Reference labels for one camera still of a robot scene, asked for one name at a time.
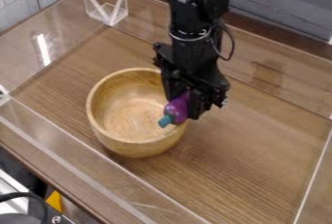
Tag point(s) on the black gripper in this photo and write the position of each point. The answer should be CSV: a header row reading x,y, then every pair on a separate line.
x,y
189,69

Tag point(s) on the purple toy eggplant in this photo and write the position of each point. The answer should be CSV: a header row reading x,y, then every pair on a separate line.
x,y
174,111

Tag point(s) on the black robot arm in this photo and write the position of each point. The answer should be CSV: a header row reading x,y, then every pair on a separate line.
x,y
194,18

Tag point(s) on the brown wooden bowl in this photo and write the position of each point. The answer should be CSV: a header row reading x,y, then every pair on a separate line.
x,y
123,107

